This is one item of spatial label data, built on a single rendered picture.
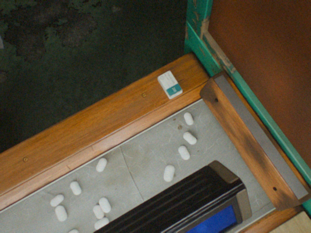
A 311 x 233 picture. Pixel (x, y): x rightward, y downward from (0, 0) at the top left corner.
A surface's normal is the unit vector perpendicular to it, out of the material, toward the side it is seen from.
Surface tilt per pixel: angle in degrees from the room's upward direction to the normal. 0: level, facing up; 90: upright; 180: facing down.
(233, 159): 0
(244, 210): 58
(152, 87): 0
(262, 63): 90
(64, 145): 0
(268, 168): 66
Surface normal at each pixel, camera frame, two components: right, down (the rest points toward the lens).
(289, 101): -0.87, 0.48
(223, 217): 0.39, 0.53
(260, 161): -0.81, 0.32
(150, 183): -0.05, -0.30
